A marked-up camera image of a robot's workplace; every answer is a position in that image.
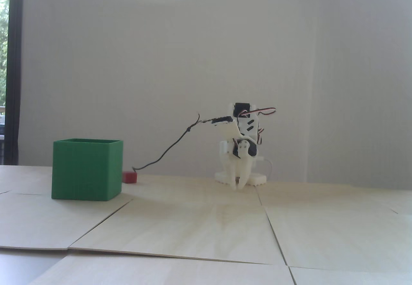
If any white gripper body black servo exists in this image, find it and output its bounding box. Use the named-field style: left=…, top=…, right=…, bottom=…
left=231, top=136, right=259, bottom=161

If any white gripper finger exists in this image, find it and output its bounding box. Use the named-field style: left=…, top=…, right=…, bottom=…
left=228, top=158, right=240, bottom=191
left=239, top=157, right=253, bottom=188

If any green open box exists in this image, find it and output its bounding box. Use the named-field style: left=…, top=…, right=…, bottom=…
left=51, top=138, right=124, bottom=202

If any white paper backdrop sheet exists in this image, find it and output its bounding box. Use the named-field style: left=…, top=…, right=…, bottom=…
left=20, top=0, right=316, bottom=183

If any white base power cable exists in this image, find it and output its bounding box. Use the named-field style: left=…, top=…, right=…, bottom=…
left=257, top=157, right=274, bottom=181

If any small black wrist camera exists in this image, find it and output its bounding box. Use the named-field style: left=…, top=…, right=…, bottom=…
left=211, top=115, right=233, bottom=127

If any black window frame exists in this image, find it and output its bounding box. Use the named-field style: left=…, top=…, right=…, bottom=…
left=6, top=0, right=25, bottom=166

